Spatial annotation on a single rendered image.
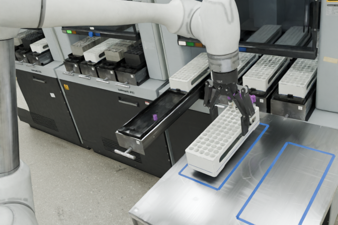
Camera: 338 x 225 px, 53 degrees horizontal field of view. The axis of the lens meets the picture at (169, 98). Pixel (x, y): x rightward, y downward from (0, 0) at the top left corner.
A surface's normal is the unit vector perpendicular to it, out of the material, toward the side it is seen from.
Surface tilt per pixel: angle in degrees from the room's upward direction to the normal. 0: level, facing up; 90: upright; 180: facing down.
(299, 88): 90
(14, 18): 119
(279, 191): 0
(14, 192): 80
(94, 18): 112
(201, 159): 90
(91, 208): 0
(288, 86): 90
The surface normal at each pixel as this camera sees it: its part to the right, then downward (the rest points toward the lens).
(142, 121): -0.17, -0.85
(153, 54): -0.58, 0.49
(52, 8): 0.63, 0.40
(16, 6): 0.44, 0.44
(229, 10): 0.45, 0.16
